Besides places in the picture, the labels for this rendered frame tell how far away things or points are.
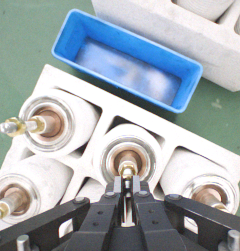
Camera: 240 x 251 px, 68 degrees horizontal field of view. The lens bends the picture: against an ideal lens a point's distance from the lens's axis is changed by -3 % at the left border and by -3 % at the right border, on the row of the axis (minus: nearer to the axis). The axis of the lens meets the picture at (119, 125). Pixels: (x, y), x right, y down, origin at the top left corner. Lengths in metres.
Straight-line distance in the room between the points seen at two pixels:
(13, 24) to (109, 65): 0.30
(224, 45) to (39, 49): 0.45
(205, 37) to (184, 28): 0.04
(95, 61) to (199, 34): 0.27
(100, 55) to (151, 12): 0.20
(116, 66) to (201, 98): 0.24
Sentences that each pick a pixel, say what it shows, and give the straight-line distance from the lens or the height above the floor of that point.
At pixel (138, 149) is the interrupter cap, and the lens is 0.24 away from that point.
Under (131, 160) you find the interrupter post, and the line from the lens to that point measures 0.22.
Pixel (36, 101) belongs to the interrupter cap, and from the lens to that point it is 0.26.
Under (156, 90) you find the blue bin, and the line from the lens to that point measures 0.49.
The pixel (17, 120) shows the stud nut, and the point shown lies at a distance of 0.19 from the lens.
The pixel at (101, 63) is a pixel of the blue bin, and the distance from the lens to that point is 0.51.
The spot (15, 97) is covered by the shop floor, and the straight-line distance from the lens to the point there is 0.58.
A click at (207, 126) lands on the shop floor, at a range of 0.53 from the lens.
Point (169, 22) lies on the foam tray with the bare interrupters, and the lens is 0.36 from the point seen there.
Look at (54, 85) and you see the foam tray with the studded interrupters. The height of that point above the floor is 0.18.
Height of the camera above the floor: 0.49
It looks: 86 degrees down
